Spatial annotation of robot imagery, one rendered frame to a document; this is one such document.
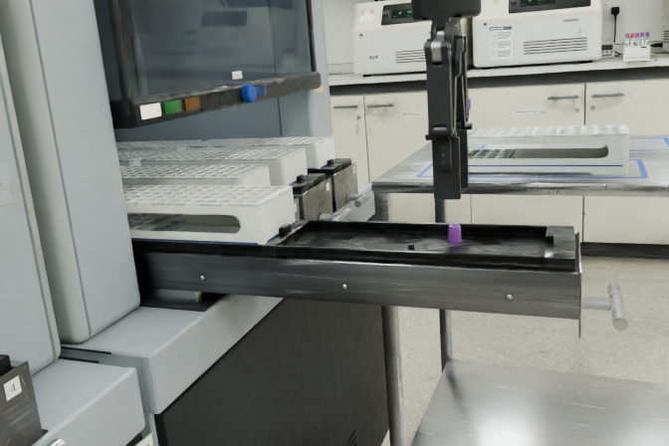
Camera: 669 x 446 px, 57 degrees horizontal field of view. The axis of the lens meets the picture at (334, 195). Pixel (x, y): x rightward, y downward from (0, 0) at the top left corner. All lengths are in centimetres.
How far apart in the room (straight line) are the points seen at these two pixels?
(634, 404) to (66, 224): 116
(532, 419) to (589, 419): 11
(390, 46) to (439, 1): 240
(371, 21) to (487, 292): 256
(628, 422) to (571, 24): 195
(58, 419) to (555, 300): 48
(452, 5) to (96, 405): 53
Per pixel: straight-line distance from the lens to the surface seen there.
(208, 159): 111
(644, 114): 300
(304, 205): 103
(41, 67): 71
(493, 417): 138
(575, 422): 139
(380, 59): 309
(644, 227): 311
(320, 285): 71
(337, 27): 382
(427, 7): 68
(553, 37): 297
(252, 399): 92
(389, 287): 68
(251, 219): 74
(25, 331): 69
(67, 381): 69
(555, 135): 101
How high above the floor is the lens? 103
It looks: 13 degrees down
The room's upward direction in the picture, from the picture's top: 4 degrees counter-clockwise
